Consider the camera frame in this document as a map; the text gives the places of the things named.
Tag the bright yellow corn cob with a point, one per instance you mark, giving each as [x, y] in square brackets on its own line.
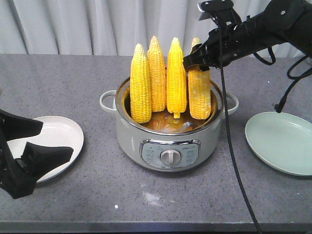
[176, 87]

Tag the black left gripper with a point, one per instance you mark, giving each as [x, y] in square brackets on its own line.
[36, 160]

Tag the white round plate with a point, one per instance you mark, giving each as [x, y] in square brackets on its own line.
[56, 131]

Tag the light green electric cooking pot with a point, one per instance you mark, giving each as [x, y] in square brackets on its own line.
[165, 151]

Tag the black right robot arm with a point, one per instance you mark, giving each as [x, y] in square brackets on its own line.
[282, 21]

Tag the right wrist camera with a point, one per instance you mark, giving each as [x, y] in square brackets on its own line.
[219, 11]

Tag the white-speckled yellow corn cob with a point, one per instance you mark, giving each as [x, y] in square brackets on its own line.
[199, 91]

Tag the grey pleated curtain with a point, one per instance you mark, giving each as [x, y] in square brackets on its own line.
[97, 27]

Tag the orange-yellow corn cob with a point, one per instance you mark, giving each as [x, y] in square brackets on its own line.
[158, 75]

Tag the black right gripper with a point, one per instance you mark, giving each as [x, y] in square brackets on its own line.
[222, 47]

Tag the light green round plate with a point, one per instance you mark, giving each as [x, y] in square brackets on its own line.
[282, 141]

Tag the pale yellow corn cob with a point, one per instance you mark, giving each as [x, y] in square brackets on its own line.
[140, 87]

